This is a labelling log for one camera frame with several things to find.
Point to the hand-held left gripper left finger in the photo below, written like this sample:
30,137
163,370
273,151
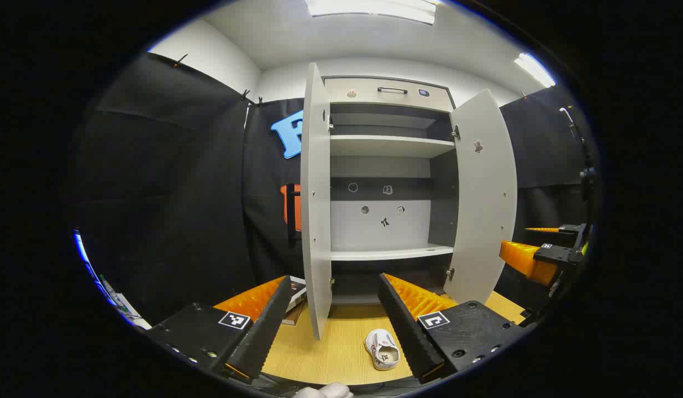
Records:
264,326

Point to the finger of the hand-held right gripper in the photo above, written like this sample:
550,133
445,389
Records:
573,228
526,260

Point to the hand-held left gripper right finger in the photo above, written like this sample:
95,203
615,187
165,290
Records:
405,331

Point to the white canvas shoe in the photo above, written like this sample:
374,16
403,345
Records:
383,348

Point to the grey shoe cabinet door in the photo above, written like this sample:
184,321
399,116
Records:
316,221
482,210

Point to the grey shoe cabinet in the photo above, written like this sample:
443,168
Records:
385,146

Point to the grey cabinet drawer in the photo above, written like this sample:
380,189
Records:
369,91

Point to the stack of books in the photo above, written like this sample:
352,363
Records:
296,293

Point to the ceiling light panel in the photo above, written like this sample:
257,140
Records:
535,69
369,8

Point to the white printed sheet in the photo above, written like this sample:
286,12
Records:
126,309

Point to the black backdrop cloth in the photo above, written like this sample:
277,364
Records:
170,193

